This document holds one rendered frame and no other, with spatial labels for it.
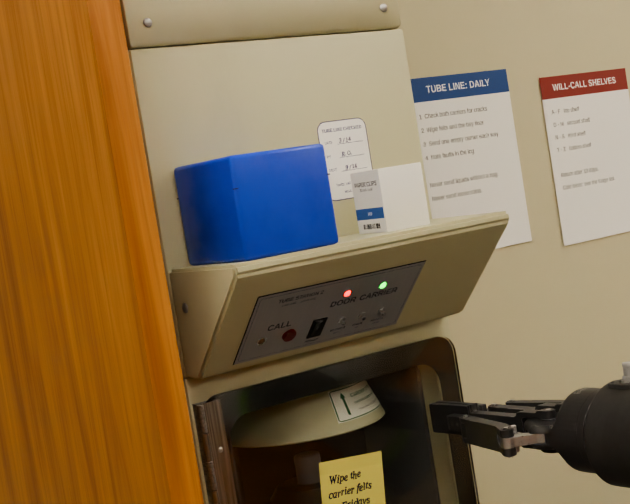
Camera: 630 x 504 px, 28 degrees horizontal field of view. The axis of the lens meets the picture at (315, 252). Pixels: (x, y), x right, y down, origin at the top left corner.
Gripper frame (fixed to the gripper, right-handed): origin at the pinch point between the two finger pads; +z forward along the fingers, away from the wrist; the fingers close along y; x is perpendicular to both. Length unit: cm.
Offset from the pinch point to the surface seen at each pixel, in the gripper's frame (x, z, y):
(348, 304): -14.0, -1.9, 12.7
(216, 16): -42.4, 4.9, 17.6
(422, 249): -17.9, -5.6, 6.1
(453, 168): -24, 48, -47
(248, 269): -19.3, -6.7, 25.9
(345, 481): 3.5, 3.6, 12.5
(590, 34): -43, 48, -82
